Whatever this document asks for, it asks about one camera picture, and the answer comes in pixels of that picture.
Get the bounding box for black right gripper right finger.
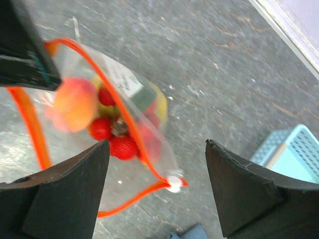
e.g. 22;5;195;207
205;139;319;239

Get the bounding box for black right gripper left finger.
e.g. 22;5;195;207
0;140;110;239

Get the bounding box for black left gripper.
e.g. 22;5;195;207
0;0;61;91

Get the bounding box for orange peach fruit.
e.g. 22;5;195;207
45;77;98;132

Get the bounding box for clear zip bag orange zipper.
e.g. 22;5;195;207
6;38;188;218

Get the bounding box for red cherry bunch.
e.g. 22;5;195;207
88;84;161;164

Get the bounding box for yellow mango fruit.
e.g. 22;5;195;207
151;83;168;127

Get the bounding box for blue cloth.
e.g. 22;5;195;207
166;224;208;239

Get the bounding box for light blue plastic basket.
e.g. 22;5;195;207
250;124;319;184

